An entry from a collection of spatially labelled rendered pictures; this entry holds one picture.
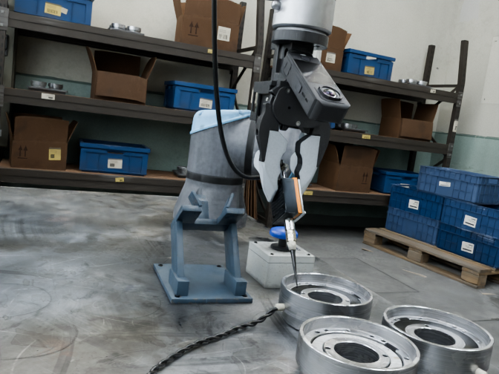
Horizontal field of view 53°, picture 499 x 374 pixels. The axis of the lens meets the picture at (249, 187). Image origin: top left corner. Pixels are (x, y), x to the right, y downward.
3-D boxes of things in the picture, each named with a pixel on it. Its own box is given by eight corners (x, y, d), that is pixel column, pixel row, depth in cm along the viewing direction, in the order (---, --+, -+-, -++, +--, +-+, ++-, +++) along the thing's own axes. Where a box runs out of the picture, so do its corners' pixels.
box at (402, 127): (435, 142, 489) (442, 104, 484) (395, 137, 475) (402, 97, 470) (410, 139, 527) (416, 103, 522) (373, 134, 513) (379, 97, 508)
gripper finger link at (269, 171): (258, 195, 69) (275, 129, 68) (275, 204, 63) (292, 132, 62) (237, 191, 68) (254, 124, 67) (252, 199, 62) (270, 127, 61)
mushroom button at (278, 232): (298, 266, 70) (304, 231, 69) (272, 266, 68) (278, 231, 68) (286, 257, 73) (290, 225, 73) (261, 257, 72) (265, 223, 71)
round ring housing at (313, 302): (336, 302, 65) (341, 271, 64) (386, 339, 55) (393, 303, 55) (262, 304, 61) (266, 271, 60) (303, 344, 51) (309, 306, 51)
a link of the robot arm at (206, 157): (191, 166, 109) (199, 104, 107) (253, 175, 108) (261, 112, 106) (180, 172, 97) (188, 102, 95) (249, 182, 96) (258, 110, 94)
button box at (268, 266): (311, 287, 69) (316, 253, 69) (264, 288, 67) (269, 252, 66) (285, 268, 77) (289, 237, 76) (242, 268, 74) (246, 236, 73)
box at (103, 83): (154, 106, 382) (160, 55, 377) (83, 97, 362) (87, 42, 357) (144, 105, 421) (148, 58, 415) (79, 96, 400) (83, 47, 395)
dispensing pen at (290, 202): (293, 282, 57) (277, 151, 64) (278, 291, 60) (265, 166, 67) (310, 282, 58) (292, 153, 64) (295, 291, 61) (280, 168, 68)
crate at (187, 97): (219, 114, 446) (222, 89, 443) (234, 116, 412) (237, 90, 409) (161, 107, 426) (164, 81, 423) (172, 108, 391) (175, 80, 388)
